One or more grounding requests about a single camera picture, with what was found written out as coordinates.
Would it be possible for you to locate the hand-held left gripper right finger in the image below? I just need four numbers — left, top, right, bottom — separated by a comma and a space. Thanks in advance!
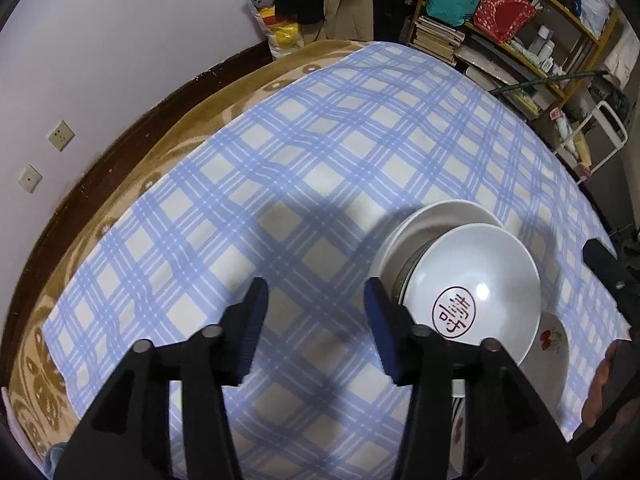
366, 277, 582, 480

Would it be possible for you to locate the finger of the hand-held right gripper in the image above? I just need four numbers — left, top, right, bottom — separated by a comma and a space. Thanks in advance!
583, 239, 640, 322

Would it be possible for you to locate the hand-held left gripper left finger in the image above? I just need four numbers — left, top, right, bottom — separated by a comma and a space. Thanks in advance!
52, 277, 271, 480

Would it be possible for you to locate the person's right hand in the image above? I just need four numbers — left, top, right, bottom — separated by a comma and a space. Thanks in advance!
581, 342, 630, 427

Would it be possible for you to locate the white metal rack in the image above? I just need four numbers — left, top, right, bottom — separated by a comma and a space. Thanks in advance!
554, 100, 629, 187

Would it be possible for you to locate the blue checked cloth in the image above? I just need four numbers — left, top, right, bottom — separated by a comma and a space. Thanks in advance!
41, 41, 632, 480

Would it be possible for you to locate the tan patterned blanket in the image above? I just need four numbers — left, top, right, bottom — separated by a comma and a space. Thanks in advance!
0, 39, 383, 463

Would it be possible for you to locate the wooden shelf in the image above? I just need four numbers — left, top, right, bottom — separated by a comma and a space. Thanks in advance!
404, 0, 623, 113

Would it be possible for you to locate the white plastic bag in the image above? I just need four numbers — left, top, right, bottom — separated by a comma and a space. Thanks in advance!
571, 0, 619, 37

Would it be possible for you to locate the red patterned bag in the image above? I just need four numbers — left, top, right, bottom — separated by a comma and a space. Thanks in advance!
472, 0, 539, 44

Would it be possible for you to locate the stack of books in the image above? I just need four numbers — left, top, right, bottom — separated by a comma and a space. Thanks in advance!
407, 15, 467, 65

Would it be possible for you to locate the plastic bag with yellow items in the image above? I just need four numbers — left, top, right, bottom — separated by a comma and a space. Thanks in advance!
240, 0, 304, 62

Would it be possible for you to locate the beige hanging garment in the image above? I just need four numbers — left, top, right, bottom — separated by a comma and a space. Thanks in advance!
300, 0, 382, 49

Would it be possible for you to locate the green hose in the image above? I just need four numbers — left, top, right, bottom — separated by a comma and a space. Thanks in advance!
489, 70, 609, 97

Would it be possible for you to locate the dark wooden bed frame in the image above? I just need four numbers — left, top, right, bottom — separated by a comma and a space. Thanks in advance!
0, 40, 274, 398

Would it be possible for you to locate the beige wall socket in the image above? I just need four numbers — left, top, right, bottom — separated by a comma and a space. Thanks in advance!
47, 119, 76, 152
18, 164, 44, 194

